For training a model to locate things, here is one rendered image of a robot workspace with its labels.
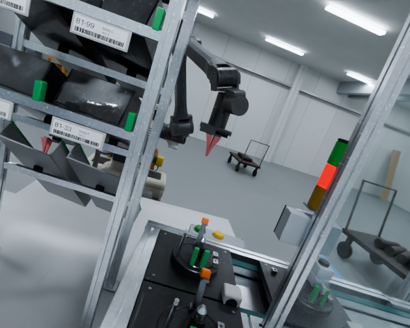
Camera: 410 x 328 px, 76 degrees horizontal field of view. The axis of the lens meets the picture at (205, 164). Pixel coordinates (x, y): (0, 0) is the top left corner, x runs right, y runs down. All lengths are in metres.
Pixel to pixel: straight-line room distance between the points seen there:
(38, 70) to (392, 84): 0.62
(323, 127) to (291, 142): 1.35
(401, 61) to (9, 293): 0.91
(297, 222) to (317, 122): 10.40
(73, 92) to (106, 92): 0.06
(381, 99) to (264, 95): 9.47
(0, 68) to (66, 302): 0.51
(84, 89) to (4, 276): 0.50
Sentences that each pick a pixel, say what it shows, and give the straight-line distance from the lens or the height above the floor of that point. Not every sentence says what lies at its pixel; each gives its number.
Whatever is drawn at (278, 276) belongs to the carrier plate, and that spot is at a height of 0.97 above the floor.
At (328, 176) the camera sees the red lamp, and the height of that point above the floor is 1.34.
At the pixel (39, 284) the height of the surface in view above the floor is 0.86.
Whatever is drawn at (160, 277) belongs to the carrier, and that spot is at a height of 0.97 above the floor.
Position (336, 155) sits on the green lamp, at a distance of 0.59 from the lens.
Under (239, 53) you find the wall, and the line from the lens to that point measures 9.79.
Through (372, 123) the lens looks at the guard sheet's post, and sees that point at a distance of 0.57.
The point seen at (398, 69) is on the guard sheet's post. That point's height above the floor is 1.56.
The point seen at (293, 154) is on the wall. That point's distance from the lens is 10.80.
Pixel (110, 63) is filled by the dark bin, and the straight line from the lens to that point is 0.65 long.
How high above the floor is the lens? 1.40
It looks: 13 degrees down
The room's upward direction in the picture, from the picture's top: 19 degrees clockwise
